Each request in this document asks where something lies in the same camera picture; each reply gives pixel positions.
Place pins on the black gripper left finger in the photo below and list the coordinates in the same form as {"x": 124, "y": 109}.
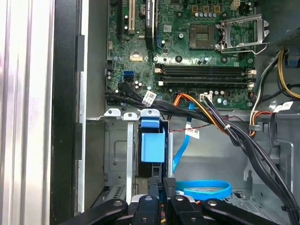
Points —
{"x": 146, "y": 211}

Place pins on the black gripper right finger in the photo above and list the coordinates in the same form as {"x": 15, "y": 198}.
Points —
{"x": 185, "y": 211}

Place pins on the hard disk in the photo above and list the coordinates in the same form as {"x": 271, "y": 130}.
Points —
{"x": 152, "y": 147}

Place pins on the silver disk bay cage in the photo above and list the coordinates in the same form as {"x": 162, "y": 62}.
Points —
{"x": 117, "y": 152}

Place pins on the grey optical drive bay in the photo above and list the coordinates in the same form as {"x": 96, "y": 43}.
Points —
{"x": 284, "y": 154}

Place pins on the black RAM slot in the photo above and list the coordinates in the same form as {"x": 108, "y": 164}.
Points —
{"x": 204, "y": 80}
{"x": 204, "y": 69}

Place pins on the blue data port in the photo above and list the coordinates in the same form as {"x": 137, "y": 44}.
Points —
{"x": 129, "y": 73}

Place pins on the black PC case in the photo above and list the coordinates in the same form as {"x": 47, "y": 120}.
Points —
{"x": 63, "y": 93}

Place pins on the green motherboard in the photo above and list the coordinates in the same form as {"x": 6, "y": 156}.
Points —
{"x": 178, "y": 61}

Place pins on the CPU socket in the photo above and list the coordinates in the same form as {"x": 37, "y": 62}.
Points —
{"x": 201, "y": 36}

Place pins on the black graphics card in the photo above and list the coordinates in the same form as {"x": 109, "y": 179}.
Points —
{"x": 150, "y": 23}

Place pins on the black expansion slot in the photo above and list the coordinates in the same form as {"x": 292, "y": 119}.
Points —
{"x": 120, "y": 21}

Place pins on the beige expansion slot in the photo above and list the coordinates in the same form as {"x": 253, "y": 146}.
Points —
{"x": 131, "y": 18}

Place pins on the metal socket cover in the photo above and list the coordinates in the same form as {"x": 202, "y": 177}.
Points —
{"x": 259, "y": 30}

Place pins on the grey power supply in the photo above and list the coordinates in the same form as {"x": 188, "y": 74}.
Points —
{"x": 281, "y": 18}

